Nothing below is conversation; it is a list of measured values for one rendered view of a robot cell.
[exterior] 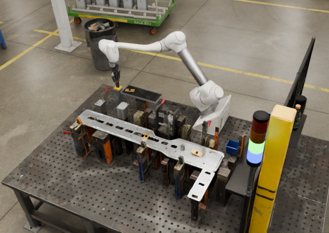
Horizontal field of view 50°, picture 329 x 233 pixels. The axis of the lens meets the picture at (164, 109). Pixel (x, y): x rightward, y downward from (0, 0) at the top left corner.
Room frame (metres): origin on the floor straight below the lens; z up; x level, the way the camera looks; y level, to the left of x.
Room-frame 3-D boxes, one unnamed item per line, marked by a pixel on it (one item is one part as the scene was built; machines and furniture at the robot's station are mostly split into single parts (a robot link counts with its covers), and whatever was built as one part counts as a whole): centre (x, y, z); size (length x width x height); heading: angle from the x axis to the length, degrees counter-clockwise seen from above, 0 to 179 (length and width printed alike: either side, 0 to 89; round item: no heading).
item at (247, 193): (1.15, -0.41, 1.79); 0.07 x 0.07 x 0.57
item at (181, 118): (2.28, -0.14, 0.91); 0.07 x 0.05 x 0.42; 150
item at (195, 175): (1.77, -0.21, 0.84); 0.11 x 0.10 x 0.28; 150
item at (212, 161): (2.21, 0.19, 1.00); 1.38 x 0.22 x 0.02; 60
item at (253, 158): (1.15, -0.41, 1.84); 0.07 x 0.07 x 0.06
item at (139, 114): (2.42, 0.23, 0.89); 0.13 x 0.11 x 0.38; 150
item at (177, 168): (1.82, -0.09, 0.87); 0.12 x 0.09 x 0.35; 150
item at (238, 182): (1.93, -0.71, 1.02); 0.90 x 0.22 x 0.03; 150
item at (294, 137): (1.76, -0.84, 1.46); 0.36 x 0.15 x 0.18; 150
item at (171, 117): (2.33, -0.02, 0.94); 0.18 x 0.13 x 0.49; 60
